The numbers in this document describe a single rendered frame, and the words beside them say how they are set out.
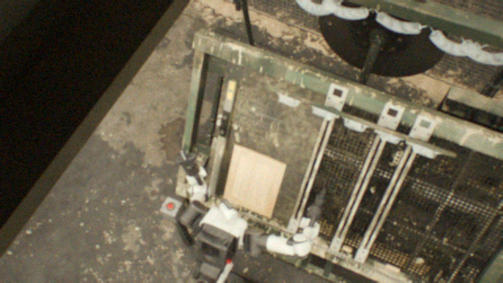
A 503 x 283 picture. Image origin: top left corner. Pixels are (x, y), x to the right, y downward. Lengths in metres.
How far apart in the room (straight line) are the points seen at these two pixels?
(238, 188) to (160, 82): 2.10
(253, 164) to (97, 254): 1.88
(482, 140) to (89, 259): 3.31
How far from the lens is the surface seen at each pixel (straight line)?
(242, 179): 3.37
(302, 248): 2.88
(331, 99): 2.76
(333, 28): 3.22
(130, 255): 4.48
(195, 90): 3.14
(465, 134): 2.77
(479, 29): 2.86
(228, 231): 2.95
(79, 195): 4.80
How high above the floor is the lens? 4.20
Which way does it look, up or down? 63 degrees down
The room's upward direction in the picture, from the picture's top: 3 degrees counter-clockwise
